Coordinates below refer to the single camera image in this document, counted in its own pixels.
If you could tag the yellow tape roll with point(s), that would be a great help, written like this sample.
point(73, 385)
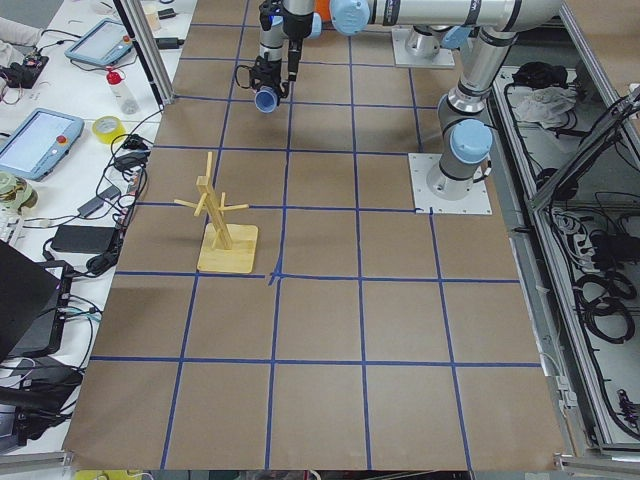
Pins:
point(108, 129)

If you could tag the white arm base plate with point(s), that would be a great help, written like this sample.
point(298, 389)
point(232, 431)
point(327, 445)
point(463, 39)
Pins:
point(435, 193)

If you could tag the wooden mug tree stand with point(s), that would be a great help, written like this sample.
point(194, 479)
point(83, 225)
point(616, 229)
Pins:
point(226, 247)

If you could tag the black laptop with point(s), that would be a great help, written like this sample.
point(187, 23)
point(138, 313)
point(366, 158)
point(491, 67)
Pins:
point(33, 296)

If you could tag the white crumpled cloth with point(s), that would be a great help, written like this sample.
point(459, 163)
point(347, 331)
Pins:
point(548, 107)

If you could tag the near teach pendant tablet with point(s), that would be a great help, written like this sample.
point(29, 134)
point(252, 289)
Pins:
point(39, 143)

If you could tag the light blue plastic cup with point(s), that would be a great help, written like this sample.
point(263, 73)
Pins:
point(266, 100)

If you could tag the red cap squeeze bottle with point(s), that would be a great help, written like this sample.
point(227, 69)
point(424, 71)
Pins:
point(121, 92)

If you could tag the aluminium frame post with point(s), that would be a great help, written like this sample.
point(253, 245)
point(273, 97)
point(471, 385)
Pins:
point(134, 20)

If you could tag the black power adapter brick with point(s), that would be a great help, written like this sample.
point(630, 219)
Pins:
point(83, 239)

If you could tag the teach pendant tablet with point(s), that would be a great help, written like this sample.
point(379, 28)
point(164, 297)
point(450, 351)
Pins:
point(39, 143)
point(104, 45)

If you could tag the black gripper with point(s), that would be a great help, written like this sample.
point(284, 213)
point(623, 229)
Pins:
point(263, 71)

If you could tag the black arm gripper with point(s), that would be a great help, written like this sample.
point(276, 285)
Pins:
point(297, 28)

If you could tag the far teach pendant tablet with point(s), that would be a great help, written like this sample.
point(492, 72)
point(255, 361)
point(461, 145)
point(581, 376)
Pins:
point(104, 45)

